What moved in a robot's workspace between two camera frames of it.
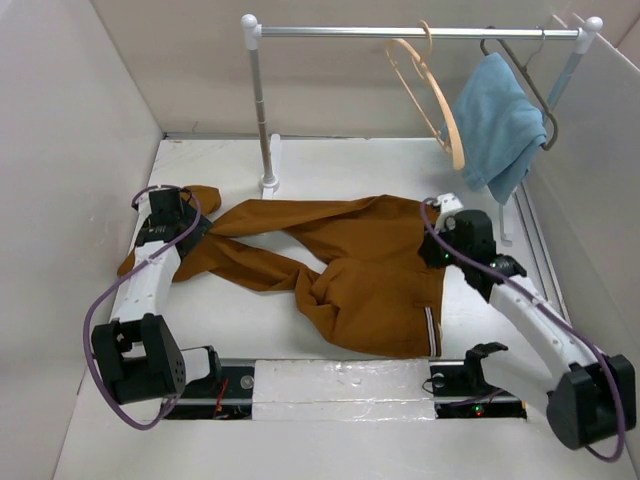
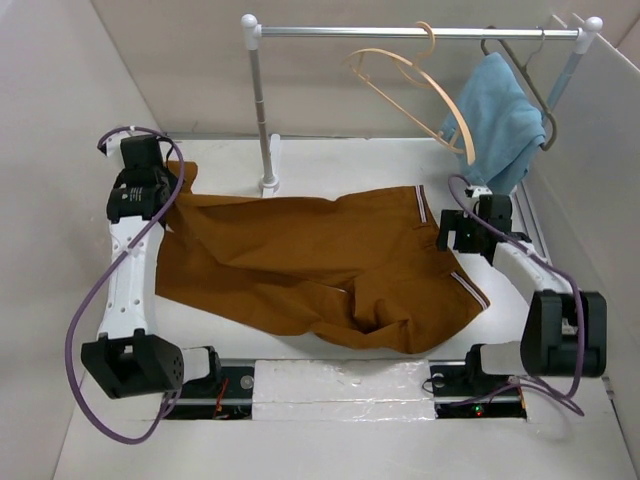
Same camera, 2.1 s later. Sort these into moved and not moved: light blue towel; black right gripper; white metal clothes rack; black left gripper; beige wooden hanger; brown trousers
Moved: black right gripper; beige wooden hanger; brown trousers; black left gripper
Not moved: light blue towel; white metal clothes rack
